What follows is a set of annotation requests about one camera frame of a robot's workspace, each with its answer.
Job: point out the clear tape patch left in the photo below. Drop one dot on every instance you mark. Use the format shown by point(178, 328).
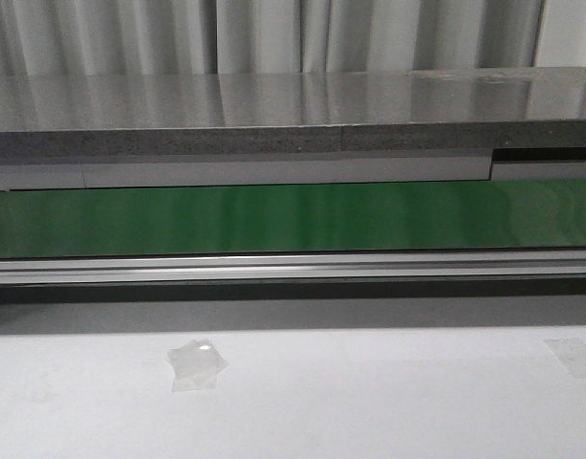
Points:
point(195, 366)

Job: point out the clear tape patch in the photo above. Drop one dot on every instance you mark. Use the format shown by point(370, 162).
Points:
point(572, 355)
point(195, 366)

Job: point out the green conveyor belt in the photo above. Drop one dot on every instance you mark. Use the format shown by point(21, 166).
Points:
point(293, 218)

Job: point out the clear tape patch right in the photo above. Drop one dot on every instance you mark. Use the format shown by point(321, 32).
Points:
point(572, 355)

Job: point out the white pleated curtain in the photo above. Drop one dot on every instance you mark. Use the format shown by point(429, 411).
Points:
point(91, 38)

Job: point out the grey rear conveyor rail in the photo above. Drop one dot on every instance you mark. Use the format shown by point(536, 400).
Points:
point(408, 165)

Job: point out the aluminium front conveyor rail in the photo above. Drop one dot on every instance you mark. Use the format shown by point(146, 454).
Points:
point(266, 267)

